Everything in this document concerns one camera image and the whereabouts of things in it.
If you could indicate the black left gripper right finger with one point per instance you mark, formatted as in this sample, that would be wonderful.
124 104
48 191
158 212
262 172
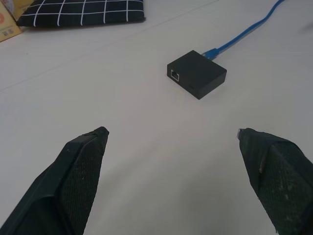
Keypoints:
283 178

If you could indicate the yellow cardboard box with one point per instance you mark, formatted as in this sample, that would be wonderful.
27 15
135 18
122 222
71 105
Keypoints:
8 23

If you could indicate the small black network box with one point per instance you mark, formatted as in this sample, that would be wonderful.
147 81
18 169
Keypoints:
198 73

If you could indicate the black white-checked fabric pouch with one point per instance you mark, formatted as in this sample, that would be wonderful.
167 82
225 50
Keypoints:
83 11

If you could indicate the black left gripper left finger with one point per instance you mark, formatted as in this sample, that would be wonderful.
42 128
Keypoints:
73 181

